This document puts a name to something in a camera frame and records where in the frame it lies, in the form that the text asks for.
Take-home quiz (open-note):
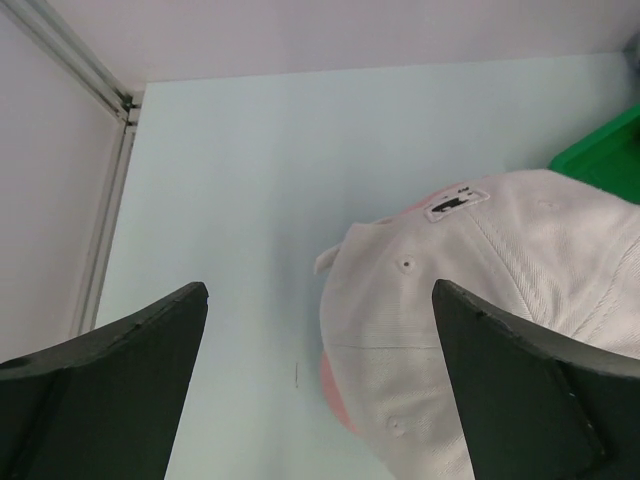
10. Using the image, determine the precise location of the pink LA cap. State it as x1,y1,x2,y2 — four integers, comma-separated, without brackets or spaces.
319,183,460,434

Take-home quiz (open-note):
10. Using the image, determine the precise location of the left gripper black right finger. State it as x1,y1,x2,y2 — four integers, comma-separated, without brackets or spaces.
432,280,639,480

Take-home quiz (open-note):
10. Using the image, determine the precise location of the white NY cap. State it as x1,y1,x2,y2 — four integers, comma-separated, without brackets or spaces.
315,170,639,479

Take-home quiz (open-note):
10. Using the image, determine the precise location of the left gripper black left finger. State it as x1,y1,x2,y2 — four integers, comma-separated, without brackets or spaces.
1,282,208,479

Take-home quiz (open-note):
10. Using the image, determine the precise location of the left aluminium corner post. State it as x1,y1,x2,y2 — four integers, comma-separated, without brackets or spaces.
1,1,140,357

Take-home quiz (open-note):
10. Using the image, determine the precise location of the green plastic tray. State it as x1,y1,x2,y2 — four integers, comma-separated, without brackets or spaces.
549,105,640,204

